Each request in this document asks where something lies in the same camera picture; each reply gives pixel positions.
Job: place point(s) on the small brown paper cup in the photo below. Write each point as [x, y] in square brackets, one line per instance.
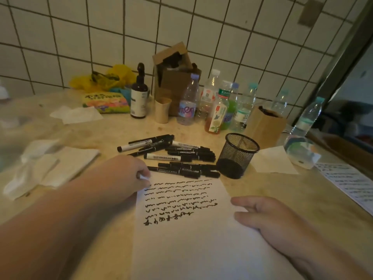
[162, 111]

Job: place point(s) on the black mesh pen holder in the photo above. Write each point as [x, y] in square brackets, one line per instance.
[237, 156]

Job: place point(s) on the clear bottle purple label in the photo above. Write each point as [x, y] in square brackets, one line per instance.
[188, 109]

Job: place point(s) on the crumpled white tissue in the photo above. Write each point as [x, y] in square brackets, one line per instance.
[29, 174]

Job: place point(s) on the dark brown spray bottle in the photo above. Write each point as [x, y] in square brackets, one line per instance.
[138, 99]

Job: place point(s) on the small clear water bottle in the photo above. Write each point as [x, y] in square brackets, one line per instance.
[279, 104]

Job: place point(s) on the dark window frame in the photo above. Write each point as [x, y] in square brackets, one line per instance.
[341, 58]

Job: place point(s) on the person's left hand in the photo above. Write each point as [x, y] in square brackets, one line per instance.
[122, 177]

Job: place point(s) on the person's right thumb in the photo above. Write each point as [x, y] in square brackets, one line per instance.
[247, 220]

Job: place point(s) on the clear bottle red label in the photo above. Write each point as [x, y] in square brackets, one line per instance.
[207, 97]

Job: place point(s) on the flat white tissue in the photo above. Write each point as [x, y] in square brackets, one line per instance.
[72, 164]

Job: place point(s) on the clear bottle teal cap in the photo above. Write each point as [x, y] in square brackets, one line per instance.
[306, 119]

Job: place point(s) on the orange juice bottle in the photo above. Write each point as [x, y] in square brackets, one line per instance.
[217, 116]

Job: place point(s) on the colourful snack packet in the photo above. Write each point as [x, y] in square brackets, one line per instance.
[106, 102]

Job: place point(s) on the open tall cardboard box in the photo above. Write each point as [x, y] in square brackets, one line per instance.
[173, 81]

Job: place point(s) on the green drink bottle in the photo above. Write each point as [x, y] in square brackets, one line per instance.
[231, 110]

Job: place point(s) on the printed paper sheet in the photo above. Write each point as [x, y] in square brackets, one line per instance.
[349, 183]

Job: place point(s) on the clear bottle green label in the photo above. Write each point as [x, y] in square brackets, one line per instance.
[243, 115]

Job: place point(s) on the person's left forearm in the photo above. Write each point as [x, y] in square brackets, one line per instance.
[58, 224]

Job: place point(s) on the small white tissue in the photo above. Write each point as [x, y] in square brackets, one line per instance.
[77, 115]

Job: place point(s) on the pile of black markers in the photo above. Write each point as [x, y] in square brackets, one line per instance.
[180, 154]

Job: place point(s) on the yellow plastic bag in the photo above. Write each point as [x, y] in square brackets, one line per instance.
[116, 75]

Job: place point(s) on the white scribbled paper sheet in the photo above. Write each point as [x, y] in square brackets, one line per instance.
[192, 239]

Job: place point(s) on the person's right hand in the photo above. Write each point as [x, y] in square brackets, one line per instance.
[276, 224]

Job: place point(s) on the teal plastic bag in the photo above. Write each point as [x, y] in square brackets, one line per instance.
[124, 91]

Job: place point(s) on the person's left fingers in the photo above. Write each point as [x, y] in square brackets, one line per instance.
[144, 172]

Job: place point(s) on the person's right forearm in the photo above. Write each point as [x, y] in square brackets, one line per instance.
[329, 259]

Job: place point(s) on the white square napkin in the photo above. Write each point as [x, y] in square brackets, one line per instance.
[272, 161]

